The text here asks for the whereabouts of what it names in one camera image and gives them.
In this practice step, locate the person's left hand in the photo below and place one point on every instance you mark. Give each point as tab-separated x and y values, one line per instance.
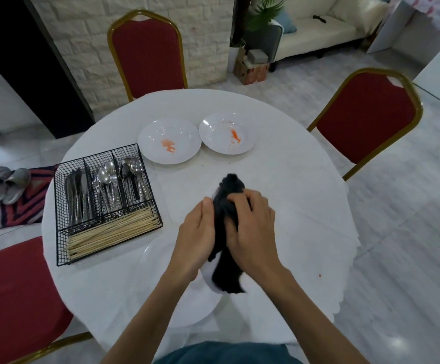
193	246

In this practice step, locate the person's right hand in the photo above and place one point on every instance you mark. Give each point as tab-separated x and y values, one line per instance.
258	238

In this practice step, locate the black cleaning cloth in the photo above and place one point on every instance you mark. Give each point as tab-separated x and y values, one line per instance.
222	231

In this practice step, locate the white plate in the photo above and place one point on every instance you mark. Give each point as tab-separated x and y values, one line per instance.
216	132
178	132
206	278
155	261

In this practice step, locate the bundle of wooden chopsticks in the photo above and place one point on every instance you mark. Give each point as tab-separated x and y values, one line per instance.
110	235

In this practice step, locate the person's left forearm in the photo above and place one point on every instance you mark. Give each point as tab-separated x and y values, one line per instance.
148	322

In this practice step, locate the person's blue trousers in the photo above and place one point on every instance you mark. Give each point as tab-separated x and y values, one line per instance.
223	354

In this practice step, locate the white round tablecloth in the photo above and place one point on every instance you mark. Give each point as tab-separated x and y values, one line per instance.
299	178

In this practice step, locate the red gold banquet chair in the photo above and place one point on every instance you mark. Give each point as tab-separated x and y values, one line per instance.
148	56
368	117
15	299

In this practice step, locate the orange brown crate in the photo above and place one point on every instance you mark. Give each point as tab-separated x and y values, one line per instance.
258	75

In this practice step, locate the pink striped rug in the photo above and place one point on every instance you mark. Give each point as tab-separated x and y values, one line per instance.
30	208

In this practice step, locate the small grey box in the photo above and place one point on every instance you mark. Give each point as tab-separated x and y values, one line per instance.
257	56

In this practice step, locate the cream sofa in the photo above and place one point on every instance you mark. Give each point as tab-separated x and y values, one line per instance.
318	34

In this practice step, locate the blue cushion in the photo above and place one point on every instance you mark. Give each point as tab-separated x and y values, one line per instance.
288	23

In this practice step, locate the potted palm in white pot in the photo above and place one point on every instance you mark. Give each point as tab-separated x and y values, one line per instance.
265	11

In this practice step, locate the black remote control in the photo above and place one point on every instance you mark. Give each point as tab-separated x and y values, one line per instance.
319	18

